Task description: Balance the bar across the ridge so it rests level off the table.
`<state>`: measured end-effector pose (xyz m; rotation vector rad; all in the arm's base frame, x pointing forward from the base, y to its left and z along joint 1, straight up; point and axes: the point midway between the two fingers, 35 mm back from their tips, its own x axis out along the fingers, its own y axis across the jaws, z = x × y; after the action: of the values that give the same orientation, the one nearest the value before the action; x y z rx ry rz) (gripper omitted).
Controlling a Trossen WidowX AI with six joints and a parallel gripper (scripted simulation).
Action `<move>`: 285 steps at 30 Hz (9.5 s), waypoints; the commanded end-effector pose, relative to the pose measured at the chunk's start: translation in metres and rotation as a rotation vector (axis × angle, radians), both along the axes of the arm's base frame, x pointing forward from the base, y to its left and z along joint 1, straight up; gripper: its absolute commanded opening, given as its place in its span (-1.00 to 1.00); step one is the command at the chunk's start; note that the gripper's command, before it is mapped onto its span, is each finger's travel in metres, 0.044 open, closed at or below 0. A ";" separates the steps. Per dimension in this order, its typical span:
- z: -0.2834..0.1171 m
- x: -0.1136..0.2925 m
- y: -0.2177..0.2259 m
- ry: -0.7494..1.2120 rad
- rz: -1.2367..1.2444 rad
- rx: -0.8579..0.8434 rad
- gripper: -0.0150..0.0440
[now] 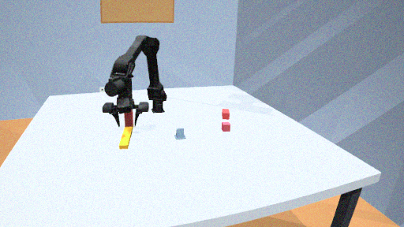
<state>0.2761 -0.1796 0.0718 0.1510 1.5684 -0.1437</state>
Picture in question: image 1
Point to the small pink cube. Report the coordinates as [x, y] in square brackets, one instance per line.
[226, 126]

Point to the pink rectangular block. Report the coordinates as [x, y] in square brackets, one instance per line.
[226, 114]

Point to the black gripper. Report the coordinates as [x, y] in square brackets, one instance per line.
[112, 109]

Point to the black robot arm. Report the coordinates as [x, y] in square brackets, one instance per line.
[122, 82]

